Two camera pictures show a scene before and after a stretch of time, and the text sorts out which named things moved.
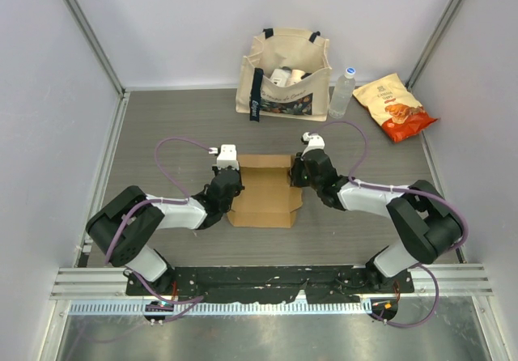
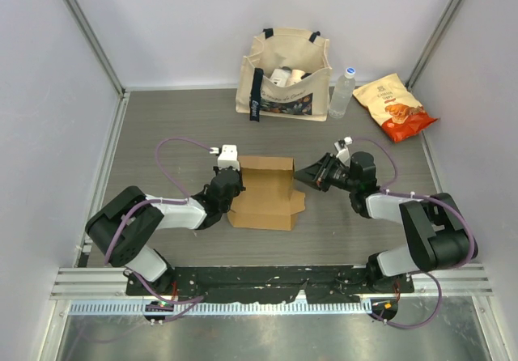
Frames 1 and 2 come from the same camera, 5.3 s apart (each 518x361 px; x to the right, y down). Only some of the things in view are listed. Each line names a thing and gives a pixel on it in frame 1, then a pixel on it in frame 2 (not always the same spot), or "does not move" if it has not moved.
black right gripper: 295,172 → 315,174
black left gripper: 240,186 does not move
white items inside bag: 286,76 does not move
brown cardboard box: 268,199 does not move
